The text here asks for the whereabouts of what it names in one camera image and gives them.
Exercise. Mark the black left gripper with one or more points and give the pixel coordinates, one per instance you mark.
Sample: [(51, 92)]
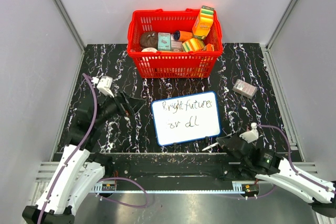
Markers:
[(135, 104)]

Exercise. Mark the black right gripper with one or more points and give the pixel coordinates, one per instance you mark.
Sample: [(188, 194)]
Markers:
[(222, 141)]

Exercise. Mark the black whiteboard marker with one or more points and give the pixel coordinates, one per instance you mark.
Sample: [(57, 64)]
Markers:
[(210, 146)]

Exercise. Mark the blue framed whiteboard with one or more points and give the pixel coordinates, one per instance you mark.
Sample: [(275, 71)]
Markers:
[(186, 118)]

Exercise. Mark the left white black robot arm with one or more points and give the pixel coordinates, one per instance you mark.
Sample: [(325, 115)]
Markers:
[(79, 168)]

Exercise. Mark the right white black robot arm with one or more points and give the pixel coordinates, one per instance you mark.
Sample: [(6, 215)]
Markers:
[(267, 165)]

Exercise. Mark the red plastic shopping basket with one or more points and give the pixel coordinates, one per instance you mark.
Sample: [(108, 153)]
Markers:
[(168, 64)]

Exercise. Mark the white round lid container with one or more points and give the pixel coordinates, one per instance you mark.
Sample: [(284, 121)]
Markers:
[(149, 49)]

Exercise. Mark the pink white eraser box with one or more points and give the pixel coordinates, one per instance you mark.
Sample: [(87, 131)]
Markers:
[(244, 88)]

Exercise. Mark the brown round bread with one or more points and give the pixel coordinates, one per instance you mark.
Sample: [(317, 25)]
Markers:
[(149, 39)]

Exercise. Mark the teal small box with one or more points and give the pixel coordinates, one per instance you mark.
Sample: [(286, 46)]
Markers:
[(164, 42)]

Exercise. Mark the pink white small box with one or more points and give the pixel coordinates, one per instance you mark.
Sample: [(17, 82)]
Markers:
[(176, 46)]

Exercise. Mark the orange blue-capped bottle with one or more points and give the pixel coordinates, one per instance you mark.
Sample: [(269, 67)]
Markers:
[(182, 35)]

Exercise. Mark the yellow green sponge pack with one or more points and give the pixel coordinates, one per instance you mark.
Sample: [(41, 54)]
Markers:
[(193, 45)]

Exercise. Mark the orange snack packet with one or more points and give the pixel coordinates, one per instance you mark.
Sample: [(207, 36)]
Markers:
[(209, 48)]

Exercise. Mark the orange juice carton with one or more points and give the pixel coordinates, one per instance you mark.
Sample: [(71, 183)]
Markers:
[(203, 22)]

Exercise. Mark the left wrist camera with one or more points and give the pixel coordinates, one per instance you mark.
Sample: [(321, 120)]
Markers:
[(103, 84)]

